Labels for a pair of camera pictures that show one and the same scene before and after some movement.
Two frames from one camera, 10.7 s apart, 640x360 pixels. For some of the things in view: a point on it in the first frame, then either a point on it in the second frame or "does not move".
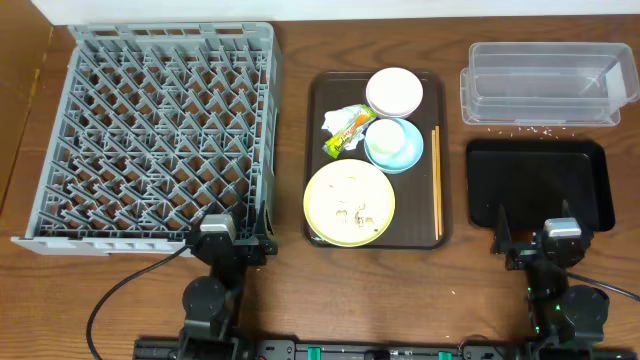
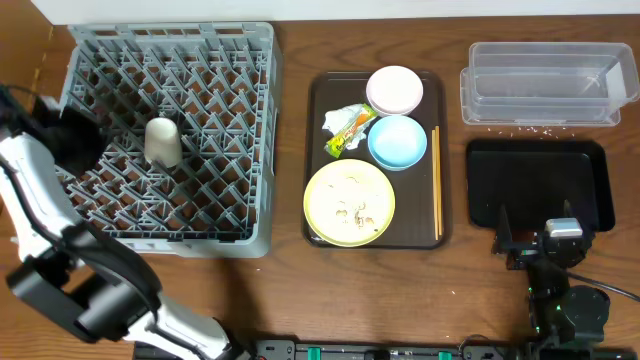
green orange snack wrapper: (361, 118) does not move
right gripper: (528, 253) does not move
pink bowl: (393, 92) does not move
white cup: (384, 138) -> (162, 143)
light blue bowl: (393, 145) does not move
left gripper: (240, 248) -> (70, 138)
